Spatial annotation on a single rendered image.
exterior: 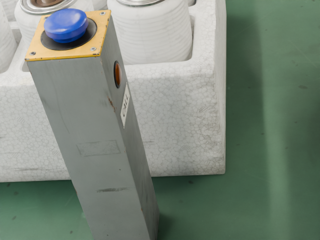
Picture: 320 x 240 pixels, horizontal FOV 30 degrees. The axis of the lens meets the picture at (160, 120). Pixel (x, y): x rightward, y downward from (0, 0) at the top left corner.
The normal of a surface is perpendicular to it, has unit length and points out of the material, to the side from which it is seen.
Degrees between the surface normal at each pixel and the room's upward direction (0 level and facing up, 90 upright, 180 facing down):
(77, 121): 90
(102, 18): 0
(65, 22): 0
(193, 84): 90
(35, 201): 0
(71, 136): 90
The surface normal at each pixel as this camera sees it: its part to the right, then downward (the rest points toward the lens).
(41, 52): -0.15, -0.73
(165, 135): -0.08, 0.69
